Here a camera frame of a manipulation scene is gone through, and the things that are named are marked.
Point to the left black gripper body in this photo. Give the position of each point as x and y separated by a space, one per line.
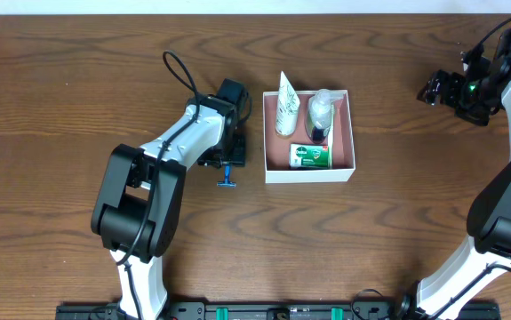
227 161

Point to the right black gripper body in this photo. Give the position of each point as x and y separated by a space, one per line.
451 89

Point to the blue disposable razor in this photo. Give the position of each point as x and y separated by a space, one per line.
227 182

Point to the green Dettol soap bar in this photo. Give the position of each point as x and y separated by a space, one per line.
309 156

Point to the white Pantene tube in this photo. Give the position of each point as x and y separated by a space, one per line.
287 109

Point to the clear pump sanitizer bottle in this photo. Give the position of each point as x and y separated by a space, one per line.
320 114

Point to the green white toothbrush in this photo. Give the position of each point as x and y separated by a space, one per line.
330 137

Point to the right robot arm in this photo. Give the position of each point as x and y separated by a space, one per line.
485 253

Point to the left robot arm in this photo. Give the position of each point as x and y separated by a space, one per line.
138 207

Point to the white box pink interior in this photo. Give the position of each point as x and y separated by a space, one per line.
277 148

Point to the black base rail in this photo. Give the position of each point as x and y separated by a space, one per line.
362 309

